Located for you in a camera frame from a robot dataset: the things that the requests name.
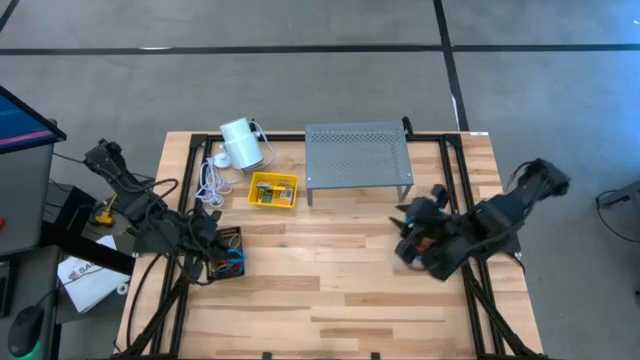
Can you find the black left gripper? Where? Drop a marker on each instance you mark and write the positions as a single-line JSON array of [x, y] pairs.
[[207, 232]]

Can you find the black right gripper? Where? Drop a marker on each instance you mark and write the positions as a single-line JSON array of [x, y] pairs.
[[425, 225]]

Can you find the yellow rubber band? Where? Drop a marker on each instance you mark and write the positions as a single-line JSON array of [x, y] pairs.
[[233, 240]]

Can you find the red rubber band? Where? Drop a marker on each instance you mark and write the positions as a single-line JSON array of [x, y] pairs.
[[220, 263], [226, 272], [216, 269]]

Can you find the orange coil wristband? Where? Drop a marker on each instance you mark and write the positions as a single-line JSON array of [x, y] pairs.
[[425, 245]]

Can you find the black mesh basket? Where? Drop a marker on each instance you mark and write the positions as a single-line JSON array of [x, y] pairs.
[[215, 270]]

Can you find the blue rubber band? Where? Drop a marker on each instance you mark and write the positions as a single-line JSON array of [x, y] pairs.
[[235, 261], [242, 260], [231, 269], [239, 255]]

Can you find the yellow green crayon box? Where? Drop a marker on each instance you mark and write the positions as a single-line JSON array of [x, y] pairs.
[[287, 198], [265, 194], [281, 188]]

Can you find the yellow plastic basket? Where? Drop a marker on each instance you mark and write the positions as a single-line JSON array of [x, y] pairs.
[[254, 177]]

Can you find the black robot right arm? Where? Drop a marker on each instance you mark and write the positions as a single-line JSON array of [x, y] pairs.
[[505, 210]]

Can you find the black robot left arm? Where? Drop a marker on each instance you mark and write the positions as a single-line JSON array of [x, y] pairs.
[[117, 167]]

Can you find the grey perforated metal shelf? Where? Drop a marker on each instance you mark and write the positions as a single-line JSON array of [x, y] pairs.
[[357, 152]]

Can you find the small yellow tool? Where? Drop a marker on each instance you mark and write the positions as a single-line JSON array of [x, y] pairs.
[[104, 217]]

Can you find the white sticker label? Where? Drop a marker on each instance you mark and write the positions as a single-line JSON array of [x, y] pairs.
[[478, 133]]

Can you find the black support beam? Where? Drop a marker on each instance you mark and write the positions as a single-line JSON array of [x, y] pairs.
[[85, 250]]

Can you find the white paper booklet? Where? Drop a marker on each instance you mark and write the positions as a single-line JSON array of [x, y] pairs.
[[85, 282]]

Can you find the grey cabinet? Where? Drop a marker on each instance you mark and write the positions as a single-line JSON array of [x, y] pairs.
[[25, 200]]

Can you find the black computer mouse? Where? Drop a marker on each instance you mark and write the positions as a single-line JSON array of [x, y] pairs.
[[25, 327]]

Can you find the computer monitor blue screen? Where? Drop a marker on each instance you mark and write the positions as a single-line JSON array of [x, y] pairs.
[[25, 125]]

